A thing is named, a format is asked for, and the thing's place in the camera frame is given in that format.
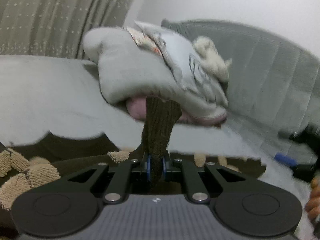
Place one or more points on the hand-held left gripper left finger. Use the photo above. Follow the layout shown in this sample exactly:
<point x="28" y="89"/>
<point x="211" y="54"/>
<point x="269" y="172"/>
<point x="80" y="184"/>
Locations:
<point x="149" y="167"/>

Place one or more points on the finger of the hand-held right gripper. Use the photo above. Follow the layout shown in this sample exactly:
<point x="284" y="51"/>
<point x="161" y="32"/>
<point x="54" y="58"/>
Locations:
<point x="285" y="159"/>

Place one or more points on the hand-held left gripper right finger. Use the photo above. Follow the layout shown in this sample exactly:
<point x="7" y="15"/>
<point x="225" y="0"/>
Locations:
<point x="164" y="167"/>

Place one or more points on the dark brown knit sweater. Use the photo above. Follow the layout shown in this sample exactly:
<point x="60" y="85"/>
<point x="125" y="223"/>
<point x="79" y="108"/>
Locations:
<point x="160" y="130"/>

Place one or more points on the person's right hand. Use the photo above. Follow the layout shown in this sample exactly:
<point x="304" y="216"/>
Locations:
<point x="313" y="205"/>

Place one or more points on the pink pillow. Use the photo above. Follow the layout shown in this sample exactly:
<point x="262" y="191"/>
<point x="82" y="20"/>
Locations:
<point x="136" y="108"/>

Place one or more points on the grey padded headboard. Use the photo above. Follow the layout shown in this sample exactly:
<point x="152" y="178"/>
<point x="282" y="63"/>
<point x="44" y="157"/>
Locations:
<point x="262" y="75"/>

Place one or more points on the grey folded quilt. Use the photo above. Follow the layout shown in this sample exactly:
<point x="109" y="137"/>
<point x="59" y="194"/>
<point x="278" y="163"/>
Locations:
<point x="130" y="75"/>

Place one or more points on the white plush toy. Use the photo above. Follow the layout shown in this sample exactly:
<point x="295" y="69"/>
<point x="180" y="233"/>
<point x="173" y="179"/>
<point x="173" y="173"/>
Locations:
<point x="212" y="57"/>

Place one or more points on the grey bed sheet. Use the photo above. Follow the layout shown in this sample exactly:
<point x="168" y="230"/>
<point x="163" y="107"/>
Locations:
<point x="50" y="92"/>

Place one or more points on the floral patterned pillow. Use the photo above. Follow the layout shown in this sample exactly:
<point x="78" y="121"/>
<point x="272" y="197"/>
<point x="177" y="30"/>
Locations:
<point x="143" y="40"/>

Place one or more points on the grey star-patterned curtain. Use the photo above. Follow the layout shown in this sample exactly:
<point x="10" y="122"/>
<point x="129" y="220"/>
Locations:
<point x="50" y="17"/>

